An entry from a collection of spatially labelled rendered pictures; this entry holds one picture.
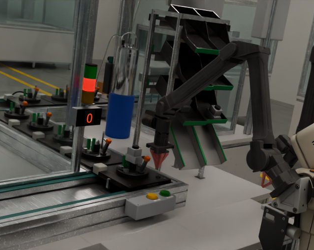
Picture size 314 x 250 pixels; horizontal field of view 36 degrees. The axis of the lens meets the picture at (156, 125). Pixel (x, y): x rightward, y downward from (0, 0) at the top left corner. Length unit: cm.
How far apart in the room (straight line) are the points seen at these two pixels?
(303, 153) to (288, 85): 1002
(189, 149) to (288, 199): 78
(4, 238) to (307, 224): 99
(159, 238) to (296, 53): 1003
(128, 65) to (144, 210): 128
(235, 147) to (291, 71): 826
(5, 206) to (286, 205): 96
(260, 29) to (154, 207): 198
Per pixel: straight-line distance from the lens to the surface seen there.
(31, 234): 163
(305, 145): 167
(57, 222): 167
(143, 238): 178
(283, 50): 1180
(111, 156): 227
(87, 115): 194
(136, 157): 201
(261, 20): 352
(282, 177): 156
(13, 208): 179
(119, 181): 196
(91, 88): 193
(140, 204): 180
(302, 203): 157
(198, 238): 185
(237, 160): 355
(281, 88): 1180
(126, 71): 291
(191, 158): 222
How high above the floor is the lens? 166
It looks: 13 degrees down
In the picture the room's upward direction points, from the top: 8 degrees clockwise
